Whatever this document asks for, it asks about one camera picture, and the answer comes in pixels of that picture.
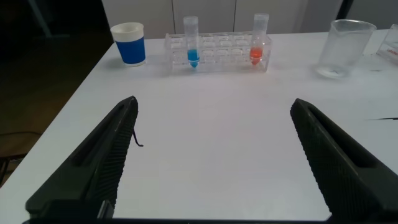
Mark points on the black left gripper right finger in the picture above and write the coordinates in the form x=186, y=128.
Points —
x=342, y=168

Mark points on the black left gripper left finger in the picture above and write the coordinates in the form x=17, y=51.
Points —
x=93, y=168

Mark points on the test tube with blue pigment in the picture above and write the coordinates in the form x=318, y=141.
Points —
x=192, y=56

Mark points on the clear plastic beaker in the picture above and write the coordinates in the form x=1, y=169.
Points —
x=342, y=49

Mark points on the clear acrylic test tube rack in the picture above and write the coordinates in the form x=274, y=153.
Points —
x=222, y=52
x=390, y=46

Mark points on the test tube with red pigment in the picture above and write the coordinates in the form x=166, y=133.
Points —
x=256, y=53

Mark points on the short black thread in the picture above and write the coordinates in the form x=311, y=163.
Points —
x=136, y=140

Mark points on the thin black strip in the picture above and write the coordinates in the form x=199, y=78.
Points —
x=387, y=118

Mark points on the blue banded white paper cup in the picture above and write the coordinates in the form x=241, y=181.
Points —
x=130, y=49

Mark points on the metal chair frame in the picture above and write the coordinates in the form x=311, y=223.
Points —
x=9, y=161

